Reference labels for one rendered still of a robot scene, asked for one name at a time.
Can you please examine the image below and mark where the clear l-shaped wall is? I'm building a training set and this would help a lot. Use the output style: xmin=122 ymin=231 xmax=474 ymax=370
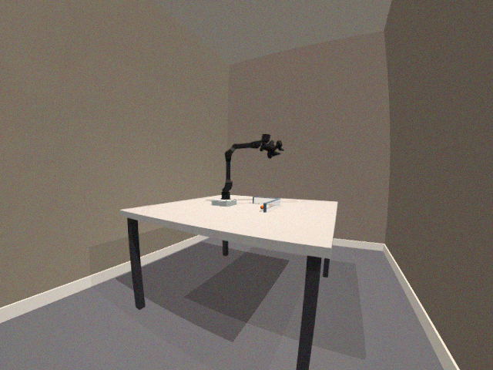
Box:
xmin=253 ymin=197 xmax=281 ymax=212

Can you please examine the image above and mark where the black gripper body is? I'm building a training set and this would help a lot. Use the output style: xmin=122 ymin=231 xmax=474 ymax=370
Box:
xmin=267 ymin=140 xmax=282 ymax=159

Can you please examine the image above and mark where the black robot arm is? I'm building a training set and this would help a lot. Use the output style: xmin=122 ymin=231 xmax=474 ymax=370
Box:
xmin=221 ymin=134 xmax=275 ymax=200

